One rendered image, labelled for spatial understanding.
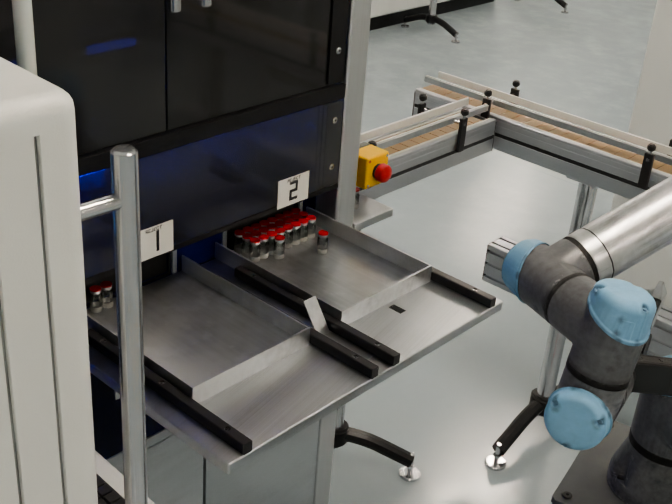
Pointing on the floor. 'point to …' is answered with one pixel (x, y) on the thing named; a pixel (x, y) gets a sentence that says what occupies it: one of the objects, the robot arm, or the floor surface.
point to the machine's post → (356, 61)
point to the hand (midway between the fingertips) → (653, 330)
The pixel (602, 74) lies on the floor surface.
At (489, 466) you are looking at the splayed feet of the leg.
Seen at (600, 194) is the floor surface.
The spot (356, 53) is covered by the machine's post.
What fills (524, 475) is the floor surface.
